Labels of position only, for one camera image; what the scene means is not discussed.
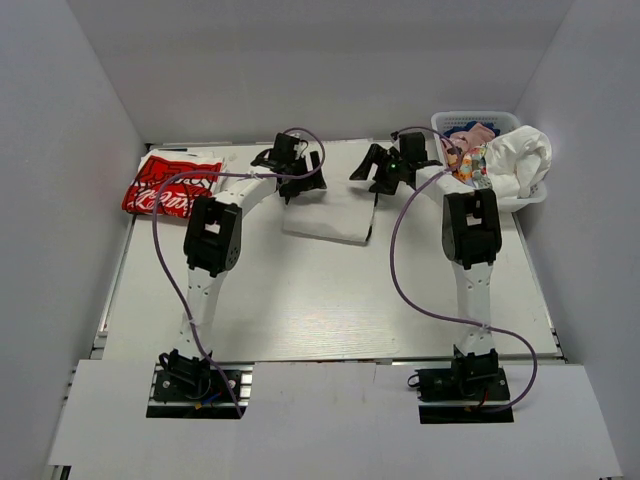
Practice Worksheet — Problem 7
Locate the white green Charlie Brown t-shirt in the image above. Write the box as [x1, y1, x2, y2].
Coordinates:
[282, 187, 376, 246]

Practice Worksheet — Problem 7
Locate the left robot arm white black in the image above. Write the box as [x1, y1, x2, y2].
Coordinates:
[175, 128, 327, 360]

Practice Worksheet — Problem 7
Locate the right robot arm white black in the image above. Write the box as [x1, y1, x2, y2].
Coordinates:
[349, 128, 502, 358]

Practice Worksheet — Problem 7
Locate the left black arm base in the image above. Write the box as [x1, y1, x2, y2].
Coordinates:
[146, 350, 250, 420]

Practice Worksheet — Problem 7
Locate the folded red white t-shirt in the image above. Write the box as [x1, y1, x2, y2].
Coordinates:
[121, 149, 227, 219]

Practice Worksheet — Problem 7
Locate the white colourful print t-shirt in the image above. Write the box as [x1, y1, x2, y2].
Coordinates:
[443, 123, 552, 201]

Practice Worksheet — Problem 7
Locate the pink orange print t-shirt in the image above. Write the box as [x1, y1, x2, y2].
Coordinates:
[441, 125, 495, 166]

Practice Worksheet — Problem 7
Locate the white plastic basket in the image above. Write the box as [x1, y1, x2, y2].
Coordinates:
[431, 111, 552, 213]

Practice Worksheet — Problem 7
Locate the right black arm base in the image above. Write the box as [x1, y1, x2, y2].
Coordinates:
[407, 367, 514, 425]

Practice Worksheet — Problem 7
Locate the blue garment in basket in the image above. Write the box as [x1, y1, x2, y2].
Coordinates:
[466, 121, 502, 137]

